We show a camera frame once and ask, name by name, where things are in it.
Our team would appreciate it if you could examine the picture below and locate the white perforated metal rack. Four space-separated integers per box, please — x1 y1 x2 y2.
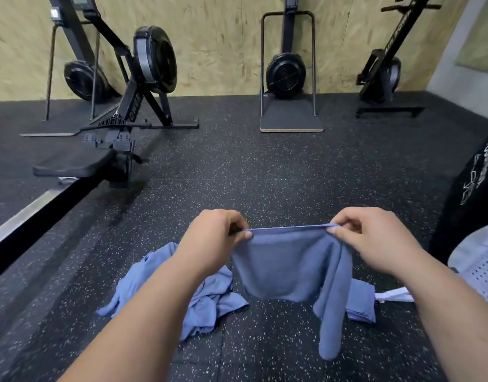
375 222 488 311

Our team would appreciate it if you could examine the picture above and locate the black rowing machine with rail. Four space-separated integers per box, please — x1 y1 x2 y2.
0 0 201 285

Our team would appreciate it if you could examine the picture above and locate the blue towel pile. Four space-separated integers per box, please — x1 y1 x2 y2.
97 241 249 343

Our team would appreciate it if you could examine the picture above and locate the black upright exercise machine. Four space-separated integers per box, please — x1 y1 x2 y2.
355 0 442 118

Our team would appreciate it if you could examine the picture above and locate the black ski trainer grey platform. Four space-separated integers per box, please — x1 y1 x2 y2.
20 20 121 138

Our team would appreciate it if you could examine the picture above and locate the plain blue towel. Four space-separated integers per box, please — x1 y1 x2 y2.
230 224 355 361

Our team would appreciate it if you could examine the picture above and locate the person's right forearm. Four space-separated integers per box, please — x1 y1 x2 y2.
402 249 488 382

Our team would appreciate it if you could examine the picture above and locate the blue towel with wave print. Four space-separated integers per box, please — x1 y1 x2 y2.
346 278 378 325

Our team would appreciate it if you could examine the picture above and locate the person's left hand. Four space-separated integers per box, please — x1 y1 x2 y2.
174 208 253 277

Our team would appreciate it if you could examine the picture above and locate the person's right hand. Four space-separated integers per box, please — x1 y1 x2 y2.
327 206 426 275

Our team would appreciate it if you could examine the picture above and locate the person's left forearm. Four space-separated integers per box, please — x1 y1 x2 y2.
59 252 231 382

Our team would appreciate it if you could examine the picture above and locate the black ski trainer wooden-edged platform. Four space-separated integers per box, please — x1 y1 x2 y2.
259 0 325 134

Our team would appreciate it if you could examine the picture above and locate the black printed punching bag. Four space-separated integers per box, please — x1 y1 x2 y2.
429 123 488 263

